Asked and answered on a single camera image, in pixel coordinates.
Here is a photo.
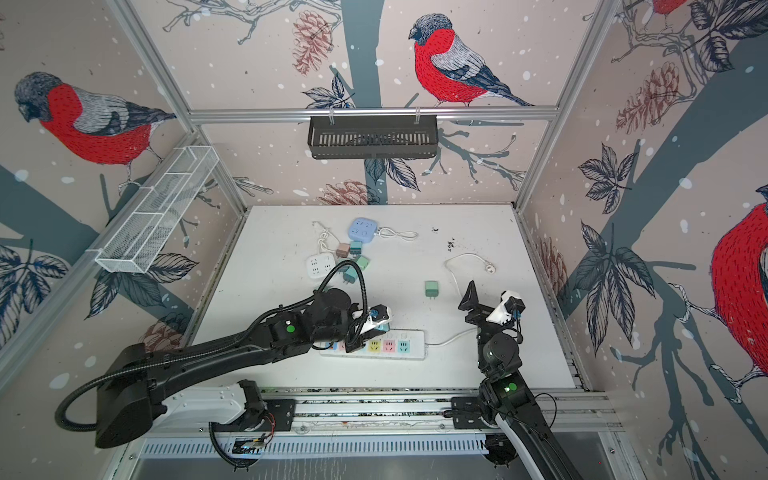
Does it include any long white power strip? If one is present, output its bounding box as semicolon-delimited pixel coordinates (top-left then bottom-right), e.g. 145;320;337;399
319;329;426;361

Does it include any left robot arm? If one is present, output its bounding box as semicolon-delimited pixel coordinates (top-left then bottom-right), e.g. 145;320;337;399
54;274;390;449

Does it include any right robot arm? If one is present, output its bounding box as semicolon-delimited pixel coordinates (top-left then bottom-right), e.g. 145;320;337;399
458;281;582;479

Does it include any pink plug adapter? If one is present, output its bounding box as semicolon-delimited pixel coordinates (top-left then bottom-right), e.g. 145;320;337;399
335;243;350;259

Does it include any white square power socket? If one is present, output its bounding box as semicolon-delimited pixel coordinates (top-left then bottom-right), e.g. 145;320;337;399
305;252;336;280

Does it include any blue square power socket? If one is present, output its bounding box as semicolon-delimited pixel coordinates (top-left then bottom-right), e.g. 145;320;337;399
348;217;378;244

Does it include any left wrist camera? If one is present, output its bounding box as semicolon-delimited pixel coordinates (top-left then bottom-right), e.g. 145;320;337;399
361;305;391;337

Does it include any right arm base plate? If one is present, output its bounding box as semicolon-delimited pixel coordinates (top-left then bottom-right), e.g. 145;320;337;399
450;394;535;431

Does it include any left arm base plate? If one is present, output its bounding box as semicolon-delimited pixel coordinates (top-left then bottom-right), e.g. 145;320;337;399
214;399;297;433

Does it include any black wall basket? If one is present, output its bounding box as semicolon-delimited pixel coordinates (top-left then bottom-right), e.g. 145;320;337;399
307;115;439;160

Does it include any white wire mesh shelf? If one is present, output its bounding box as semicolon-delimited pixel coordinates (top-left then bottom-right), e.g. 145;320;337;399
95;145;219;273

